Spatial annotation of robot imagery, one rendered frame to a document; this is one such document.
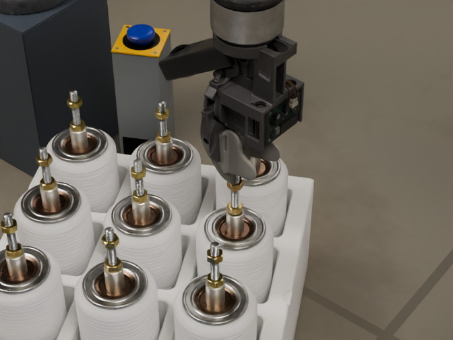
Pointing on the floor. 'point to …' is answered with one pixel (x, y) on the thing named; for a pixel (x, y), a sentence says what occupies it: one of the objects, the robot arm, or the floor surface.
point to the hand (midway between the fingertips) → (231, 168)
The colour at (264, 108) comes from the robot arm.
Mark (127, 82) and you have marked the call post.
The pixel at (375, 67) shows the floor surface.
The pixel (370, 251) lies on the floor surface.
